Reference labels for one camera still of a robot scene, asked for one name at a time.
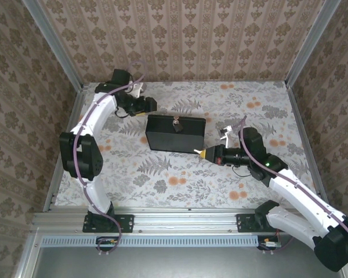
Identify black box with painted lid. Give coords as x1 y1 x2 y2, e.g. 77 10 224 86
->
145 114 206 154

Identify floral patterned table cover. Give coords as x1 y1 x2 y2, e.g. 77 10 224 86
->
55 81 318 209

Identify small circuit board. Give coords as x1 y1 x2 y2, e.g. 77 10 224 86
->
96 236 119 251
257 236 281 251

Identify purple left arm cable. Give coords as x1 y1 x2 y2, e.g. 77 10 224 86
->
74 60 147 257

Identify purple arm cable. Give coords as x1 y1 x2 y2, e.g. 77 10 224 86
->
74 60 147 257
238 115 348 264

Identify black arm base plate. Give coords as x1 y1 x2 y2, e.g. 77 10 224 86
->
236 213 291 233
82 213 135 233

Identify aluminium mounting rail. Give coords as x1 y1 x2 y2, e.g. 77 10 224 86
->
31 207 343 234

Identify aluminium table side rail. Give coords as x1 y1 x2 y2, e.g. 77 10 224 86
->
42 85 88 213
286 85 332 210

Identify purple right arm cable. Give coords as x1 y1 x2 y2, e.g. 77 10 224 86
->
238 115 348 264

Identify grey slotted cable duct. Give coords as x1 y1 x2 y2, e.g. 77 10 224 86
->
42 235 260 247

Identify aluminium frame post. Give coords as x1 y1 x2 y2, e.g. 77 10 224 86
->
20 0 84 91
285 0 342 88

